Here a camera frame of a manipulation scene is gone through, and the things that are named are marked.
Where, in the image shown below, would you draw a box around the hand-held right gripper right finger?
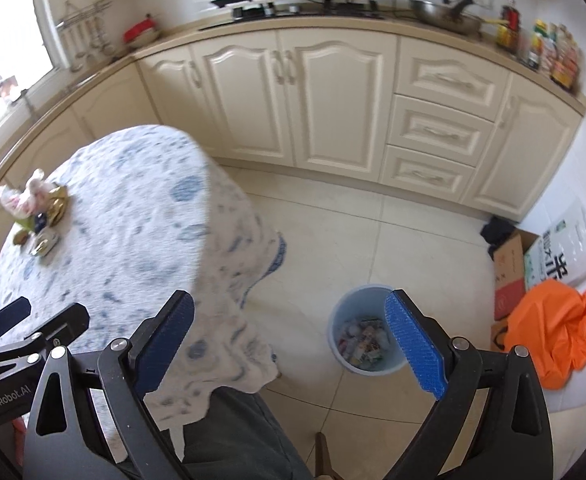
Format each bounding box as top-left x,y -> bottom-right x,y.
384,289 -> 554,480

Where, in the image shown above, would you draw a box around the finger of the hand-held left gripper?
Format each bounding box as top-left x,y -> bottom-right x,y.
0,297 -> 32,361
0,304 -> 90,386

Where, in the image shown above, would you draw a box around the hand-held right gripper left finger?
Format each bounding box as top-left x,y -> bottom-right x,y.
23,290 -> 195,480

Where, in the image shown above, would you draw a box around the pile of snack wrappers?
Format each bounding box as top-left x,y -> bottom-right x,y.
338,315 -> 391,363

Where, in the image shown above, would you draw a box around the blue plastic waste bin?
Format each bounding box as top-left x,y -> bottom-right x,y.
328,285 -> 409,377

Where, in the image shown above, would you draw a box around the white and gold wrapper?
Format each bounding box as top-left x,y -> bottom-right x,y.
30,232 -> 60,257

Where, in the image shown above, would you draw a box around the gold foil wrapper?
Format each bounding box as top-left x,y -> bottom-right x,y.
43,185 -> 70,223

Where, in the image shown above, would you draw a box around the plain brown cardboard box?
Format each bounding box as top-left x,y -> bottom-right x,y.
490,320 -> 511,353

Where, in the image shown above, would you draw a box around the red and brown cardboard box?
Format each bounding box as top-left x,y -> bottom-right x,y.
492,229 -> 541,321

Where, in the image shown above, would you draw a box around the person's grey trouser leg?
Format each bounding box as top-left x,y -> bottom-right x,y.
180,385 -> 314,480

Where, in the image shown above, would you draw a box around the blue floral white tablecloth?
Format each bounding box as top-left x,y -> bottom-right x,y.
0,124 -> 288,466

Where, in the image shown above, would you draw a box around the dark cloth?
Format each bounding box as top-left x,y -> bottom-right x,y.
480,216 -> 516,256

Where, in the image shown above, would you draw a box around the orange plastic bag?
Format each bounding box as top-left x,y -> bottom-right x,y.
503,280 -> 586,391

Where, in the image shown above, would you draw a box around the cream cabinet drawer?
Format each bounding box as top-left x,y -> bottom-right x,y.
397,37 -> 510,122
387,94 -> 496,168
379,145 -> 476,191

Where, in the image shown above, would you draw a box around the white rice bag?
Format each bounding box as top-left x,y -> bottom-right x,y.
523,199 -> 586,291

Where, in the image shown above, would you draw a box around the cream side cabinet unit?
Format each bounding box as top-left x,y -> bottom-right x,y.
0,62 -> 161,281

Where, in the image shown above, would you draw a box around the cream cabinet door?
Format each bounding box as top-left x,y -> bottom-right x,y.
466,72 -> 585,221
138,47 -> 214,156
278,27 -> 399,171
190,30 -> 294,161

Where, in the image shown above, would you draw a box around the small pink object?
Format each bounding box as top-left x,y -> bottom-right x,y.
0,77 -> 24,106

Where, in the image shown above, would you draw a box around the hanging utensil rack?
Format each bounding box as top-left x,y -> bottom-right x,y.
55,0 -> 114,71

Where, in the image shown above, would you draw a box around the kitchen window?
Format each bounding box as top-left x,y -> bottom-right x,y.
0,0 -> 68,151

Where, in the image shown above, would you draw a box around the red lidded pot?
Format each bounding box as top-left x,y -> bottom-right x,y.
124,16 -> 163,48

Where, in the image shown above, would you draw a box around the cream kitchen cabinets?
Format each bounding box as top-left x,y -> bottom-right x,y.
0,10 -> 586,196

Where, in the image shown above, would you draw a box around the row of seasoning bottles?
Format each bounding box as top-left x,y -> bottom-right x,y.
523,19 -> 585,92

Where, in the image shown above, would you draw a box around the dark sauce bottle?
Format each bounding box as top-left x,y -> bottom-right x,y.
496,0 -> 521,51

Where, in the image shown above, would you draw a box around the black gas stove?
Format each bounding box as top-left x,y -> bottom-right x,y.
198,0 -> 389,31

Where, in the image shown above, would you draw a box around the dark wooden chair post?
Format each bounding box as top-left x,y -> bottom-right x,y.
314,432 -> 336,480

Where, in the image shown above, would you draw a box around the steel wok with yellow handle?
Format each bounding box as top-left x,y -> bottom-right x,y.
408,0 -> 509,36

